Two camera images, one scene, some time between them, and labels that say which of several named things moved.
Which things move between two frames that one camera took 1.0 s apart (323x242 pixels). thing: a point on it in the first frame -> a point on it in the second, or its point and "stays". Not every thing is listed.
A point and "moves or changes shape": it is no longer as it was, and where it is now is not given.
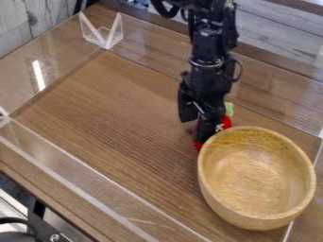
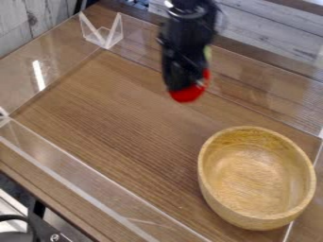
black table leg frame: (41, 231) stays
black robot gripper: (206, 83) -> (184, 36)
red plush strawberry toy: (226, 121) moves or changes shape
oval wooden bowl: (256, 177) stays
